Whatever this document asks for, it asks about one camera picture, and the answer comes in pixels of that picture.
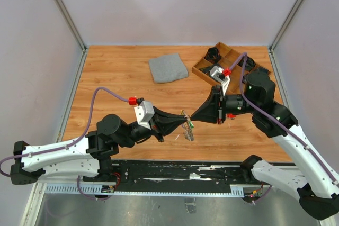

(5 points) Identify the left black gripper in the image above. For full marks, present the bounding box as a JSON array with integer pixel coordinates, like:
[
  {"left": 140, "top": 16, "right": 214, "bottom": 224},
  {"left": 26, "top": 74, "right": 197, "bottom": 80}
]
[{"left": 118, "top": 106, "right": 188, "bottom": 148}]

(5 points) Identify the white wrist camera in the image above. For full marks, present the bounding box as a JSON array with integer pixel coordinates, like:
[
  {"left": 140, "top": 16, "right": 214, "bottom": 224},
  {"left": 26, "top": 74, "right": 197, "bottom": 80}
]
[
  {"left": 133, "top": 101, "right": 155, "bottom": 130},
  {"left": 209, "top": 66, "right": 230, "bottom": 96}
]

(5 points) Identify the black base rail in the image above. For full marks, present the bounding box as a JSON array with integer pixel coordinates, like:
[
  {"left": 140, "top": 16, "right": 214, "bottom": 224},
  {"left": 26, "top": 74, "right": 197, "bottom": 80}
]
[{"left": 82, "top": 159, "right": 261, "bottom": 194}]

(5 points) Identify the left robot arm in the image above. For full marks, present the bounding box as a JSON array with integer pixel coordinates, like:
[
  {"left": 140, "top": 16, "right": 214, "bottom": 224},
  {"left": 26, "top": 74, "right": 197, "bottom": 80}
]
[{"left": 10, "top": 105, "right": 187, "bottom": 185}]

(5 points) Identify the rolled dark tie top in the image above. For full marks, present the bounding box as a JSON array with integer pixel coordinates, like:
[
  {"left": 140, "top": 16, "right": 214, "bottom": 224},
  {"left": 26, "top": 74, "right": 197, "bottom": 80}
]
[{"left": 204, "top": 47, "right": 221, "bottom": 64}]

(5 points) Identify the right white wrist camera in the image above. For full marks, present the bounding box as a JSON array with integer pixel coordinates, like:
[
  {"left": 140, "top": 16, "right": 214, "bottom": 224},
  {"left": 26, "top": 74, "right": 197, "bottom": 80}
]
[{"left": 209, "top": 66, "right": 230, "bottom": 96}]

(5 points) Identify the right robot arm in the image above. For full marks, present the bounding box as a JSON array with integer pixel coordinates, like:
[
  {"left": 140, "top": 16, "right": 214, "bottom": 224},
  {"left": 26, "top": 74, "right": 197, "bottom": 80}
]
[{"left": 191, "top": 71, "right": 338, "bottom": 221}]

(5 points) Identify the rolled dark tie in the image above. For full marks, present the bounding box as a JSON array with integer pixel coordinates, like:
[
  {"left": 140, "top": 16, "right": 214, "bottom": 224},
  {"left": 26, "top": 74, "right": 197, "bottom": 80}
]
[
  {"left": 204, "top": 47, "right": 221, "bottom": 64},
  {"left": 199, "top": 65, "right": 215, "bottom": 76},
  {"left": 257, "top": 67, "right": 270, "bottom": 75},
  {"left": 245, "top": 57, "right": 256, "bottom": 72}
]

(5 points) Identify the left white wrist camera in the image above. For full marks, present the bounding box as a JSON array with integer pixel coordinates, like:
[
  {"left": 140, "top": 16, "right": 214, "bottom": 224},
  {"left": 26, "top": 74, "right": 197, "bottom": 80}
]
[{"left": 133, "top": 101, "right": 155, "bottom": 130}]

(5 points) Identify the wooden compartment tray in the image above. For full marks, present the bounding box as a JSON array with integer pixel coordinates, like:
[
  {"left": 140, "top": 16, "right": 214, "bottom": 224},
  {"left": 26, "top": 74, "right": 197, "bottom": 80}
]
[{"left": 191, "top": 41, "right": 271, "bottom": 97}]

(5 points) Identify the rolled dark tie centre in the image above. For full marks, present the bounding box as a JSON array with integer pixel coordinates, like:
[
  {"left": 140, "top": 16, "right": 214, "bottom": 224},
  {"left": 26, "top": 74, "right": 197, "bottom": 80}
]
[{"left": 199, "top": 65, "right": 215, "bottom": 76}]

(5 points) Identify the folded grey cloth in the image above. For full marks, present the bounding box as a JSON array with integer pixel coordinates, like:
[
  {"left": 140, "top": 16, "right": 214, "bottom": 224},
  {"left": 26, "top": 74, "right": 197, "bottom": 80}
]
[{"left": 148, "top": 53, "right": 189, "bottom": 84}]

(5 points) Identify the red capped key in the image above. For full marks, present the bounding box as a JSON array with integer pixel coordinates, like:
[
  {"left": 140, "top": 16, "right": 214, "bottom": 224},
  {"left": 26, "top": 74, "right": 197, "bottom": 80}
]
[{"left": 226, "top": 113, "right": 237, "bottom": 119}]

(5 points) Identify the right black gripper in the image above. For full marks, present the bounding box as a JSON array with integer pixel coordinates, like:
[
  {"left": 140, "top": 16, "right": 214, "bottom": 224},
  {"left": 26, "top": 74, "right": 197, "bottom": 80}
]
[{"left": 190, "top": 84, "right": 259, "bottom": 124}]

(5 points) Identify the rolled dark tie lower right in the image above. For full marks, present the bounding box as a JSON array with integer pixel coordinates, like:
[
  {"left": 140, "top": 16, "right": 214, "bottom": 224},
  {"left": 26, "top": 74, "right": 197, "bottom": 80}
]
[{"left": 257, "top": 67, "right": 270, "bottom": 75}]

